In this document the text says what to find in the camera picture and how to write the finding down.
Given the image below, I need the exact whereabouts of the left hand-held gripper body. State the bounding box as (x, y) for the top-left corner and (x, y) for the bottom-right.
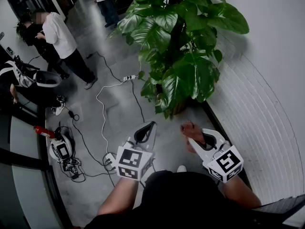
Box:
(115, 137), (155, 181)

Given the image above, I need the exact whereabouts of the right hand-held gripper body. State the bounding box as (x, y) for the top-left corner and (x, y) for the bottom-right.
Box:
(202, 139), (244, 184)

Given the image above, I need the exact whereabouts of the brown object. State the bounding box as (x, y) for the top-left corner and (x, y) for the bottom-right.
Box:
(180, 120), (207, 154)

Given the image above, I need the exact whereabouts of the green leafy potted plant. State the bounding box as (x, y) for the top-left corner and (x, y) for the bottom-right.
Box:
(108, 0), (250, 120)

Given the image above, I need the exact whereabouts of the person's right forearm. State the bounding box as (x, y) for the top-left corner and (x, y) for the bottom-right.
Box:
(223, 175), (262, 210)

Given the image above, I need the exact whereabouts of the person's left forearm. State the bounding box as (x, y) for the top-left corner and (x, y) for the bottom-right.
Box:
(97, 176), (141, 216)

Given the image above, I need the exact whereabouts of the black baseboard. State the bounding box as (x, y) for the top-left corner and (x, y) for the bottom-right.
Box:
(202, 101), (254, 192)

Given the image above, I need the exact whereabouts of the white adapter box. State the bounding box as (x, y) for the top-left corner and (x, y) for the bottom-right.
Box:
(103, 152), (118, 171)

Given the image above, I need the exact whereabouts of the person's black clothing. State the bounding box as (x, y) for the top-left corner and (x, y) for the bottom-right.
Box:
(84, 170), (305, 229)

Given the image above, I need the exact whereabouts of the small black white gadget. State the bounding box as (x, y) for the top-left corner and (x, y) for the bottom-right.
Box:
(63, 157), (83, 176)

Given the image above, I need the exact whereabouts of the white device on floor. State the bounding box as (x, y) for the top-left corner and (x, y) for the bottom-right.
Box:
(49, 126), (77, 164)

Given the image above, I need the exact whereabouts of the red fire extinguisher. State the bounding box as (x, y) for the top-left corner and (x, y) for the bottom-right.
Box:
(33, 125), (56, 139)

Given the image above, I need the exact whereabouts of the black framed glass partition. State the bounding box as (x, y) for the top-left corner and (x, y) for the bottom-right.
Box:
(0, 96), (73, 229)

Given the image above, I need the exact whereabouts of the dark glass doorway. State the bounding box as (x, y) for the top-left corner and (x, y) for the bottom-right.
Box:
(7, 0), (81, 21)

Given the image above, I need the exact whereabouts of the long white floor cable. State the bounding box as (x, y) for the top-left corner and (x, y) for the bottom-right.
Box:
(96, 80), (126, 157)

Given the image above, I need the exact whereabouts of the thin white cable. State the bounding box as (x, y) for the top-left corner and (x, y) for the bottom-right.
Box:
(137, 44), (143, 75)

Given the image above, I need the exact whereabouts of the black power adapter with cable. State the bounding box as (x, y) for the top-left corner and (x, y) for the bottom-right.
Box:
(64, 105), (117, 183)

